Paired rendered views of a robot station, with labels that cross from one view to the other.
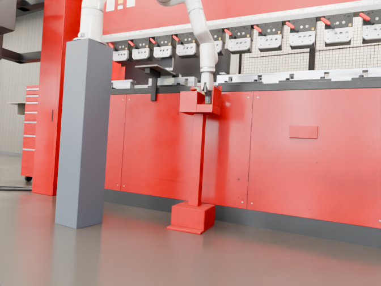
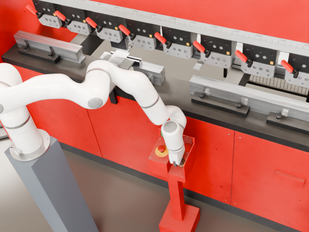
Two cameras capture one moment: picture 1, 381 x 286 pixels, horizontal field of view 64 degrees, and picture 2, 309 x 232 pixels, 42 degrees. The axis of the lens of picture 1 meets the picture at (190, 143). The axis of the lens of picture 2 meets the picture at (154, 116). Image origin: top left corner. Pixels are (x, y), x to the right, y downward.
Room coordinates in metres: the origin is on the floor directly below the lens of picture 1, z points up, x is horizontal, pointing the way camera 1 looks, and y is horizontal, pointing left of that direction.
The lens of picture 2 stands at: (0.56, -0.17, 2.41)
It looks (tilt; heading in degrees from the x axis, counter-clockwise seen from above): 47 degrees down; 8
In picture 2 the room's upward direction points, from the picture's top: 9 degrees counter-clockwise
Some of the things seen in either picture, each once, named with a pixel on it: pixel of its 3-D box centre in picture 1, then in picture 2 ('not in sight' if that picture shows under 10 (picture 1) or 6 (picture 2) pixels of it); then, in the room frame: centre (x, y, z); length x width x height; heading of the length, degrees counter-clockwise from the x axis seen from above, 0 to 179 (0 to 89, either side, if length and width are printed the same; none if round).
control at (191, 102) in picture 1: (200, 99); (171, 155); (1.80, -0.05, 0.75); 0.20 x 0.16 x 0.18; 68
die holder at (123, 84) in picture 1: (109, 87); (48, 46); (2.57, 0.71, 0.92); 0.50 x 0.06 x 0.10; 64
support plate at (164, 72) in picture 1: (156, 70); (108, 72); (2.19, 0.28, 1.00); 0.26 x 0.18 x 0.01; 154
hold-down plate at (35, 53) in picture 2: not in sight; (38, 54); (2.54, 0.78, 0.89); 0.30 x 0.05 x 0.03; 64
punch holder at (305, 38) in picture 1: (303, 33); (306, 66); (1.90, -0.66, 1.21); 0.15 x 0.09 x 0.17; 64
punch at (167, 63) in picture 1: (166, 64); (119, 43); (2.33, 0.21, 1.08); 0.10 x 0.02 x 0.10; 64
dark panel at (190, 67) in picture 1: (172, 76); not in sight; (2.89, 0.21, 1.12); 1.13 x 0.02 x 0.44; 64
